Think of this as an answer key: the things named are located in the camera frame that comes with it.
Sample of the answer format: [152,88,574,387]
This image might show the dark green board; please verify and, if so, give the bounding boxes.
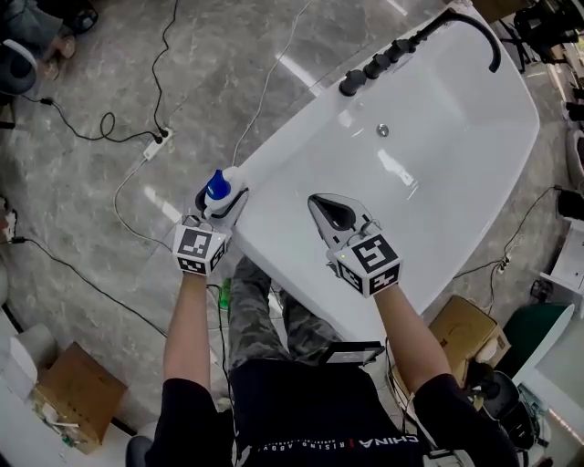
[495,302,577,380]

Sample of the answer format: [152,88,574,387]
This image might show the person's right forearm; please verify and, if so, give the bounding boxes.
[372,280,454,395]

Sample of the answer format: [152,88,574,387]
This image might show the black chair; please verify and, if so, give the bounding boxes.
[474,369,550,450]

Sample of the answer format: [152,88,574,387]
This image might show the white bottle with blue cap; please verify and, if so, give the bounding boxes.
[203,166,248,221]

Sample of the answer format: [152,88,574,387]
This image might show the long black floor cable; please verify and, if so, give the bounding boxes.
[0,235,169,338]

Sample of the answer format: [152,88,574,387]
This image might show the person's camouflage trousers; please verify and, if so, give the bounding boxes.
[227,254,344,371]

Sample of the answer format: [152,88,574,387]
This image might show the black cable to small strip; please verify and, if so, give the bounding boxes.
[452,184,563,280]

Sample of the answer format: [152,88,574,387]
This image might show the looped black power cable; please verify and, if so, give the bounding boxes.
[17,93,161,143]

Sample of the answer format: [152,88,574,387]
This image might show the white cylinder roll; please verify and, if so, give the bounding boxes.
[7,322,59,403]

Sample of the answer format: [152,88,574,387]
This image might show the white headset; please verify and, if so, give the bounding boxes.
[0,37,39,98]

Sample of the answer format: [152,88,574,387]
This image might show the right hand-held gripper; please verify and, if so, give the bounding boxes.
[307,192,405,299]

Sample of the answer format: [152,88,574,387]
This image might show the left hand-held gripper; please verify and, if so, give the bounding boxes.
[172,187,251,277]

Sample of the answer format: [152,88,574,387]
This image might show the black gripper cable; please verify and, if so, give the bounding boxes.
[205,283,240,452]

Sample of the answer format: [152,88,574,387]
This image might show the open cardboard box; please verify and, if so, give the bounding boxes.
[32,340,130,456]

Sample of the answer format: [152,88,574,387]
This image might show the closed cardboard box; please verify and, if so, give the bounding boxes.
[427,294,513,389]

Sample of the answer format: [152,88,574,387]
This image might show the black flat device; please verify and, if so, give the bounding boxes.
[318,340,386,368]

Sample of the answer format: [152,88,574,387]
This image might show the black curved bathtub faucet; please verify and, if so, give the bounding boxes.
[410,7,503,74]

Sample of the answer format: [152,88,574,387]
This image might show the thin white cable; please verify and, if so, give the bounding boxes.
[231,0,313,167]

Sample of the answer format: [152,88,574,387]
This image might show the person's left forearm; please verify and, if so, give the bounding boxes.
[162,271,214,391]

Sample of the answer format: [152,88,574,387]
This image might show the white power strip cord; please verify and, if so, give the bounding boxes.
[112,156,176,251]

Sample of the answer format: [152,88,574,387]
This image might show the white bathtub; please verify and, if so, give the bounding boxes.
[226,3,542,344]

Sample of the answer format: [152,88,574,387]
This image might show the person's black shirt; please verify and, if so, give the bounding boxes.
[144,358,522,467]

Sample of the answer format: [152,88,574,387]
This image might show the black round faucet knob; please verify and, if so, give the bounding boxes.
[339,69,367,98]
[384,38,414,64]
[362,53,391,80]

